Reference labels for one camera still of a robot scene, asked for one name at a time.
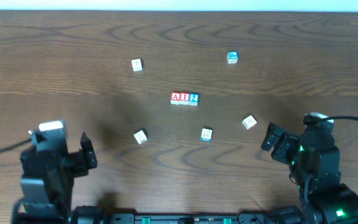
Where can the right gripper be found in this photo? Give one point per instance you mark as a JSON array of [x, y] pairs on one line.
[[289, 144]]

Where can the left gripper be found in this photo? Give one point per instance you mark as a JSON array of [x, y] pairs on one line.
[[74, 162]]

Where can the blue number 2 block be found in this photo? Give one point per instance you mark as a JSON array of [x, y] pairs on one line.
[[193, 99]]

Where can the red letter I block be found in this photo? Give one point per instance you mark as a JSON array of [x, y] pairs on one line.
[[184, 98]]

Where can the red letter A block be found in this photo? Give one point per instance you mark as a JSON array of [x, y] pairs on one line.
[[175, 98]]

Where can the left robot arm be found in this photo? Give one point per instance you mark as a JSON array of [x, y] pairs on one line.
[[48, 177]]

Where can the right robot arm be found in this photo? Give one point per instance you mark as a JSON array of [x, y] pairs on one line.
[[324, 204]]

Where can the white block right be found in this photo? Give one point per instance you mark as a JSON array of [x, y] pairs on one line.
[[249, 122]]

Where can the white block green B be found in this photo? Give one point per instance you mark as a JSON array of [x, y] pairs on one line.
[[141, 136]]

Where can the white block blue bottom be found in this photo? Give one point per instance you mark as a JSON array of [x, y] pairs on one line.
[[206, 134]]

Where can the blue picture block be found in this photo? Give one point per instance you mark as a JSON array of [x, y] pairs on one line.
[[232, 57]]

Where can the white block upper left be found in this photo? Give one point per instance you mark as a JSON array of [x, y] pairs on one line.
[[137, 65]]

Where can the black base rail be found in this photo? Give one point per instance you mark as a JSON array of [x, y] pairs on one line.
[[128, 218]]

